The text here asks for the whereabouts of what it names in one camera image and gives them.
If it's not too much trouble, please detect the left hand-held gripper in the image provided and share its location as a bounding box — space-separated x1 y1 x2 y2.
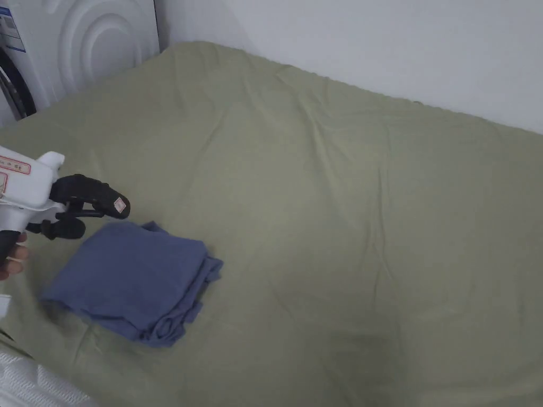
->
0 146 132 276

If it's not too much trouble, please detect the dark blue shirt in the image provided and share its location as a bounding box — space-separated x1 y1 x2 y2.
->
40 220 225 350

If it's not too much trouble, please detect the person's left hand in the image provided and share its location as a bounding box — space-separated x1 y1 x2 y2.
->
0 233 30 282

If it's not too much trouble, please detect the white washing machine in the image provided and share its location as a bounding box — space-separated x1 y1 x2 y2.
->
0 0 164 128

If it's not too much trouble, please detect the bed with pale green sheet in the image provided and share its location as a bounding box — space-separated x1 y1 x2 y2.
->
0 41 543 407

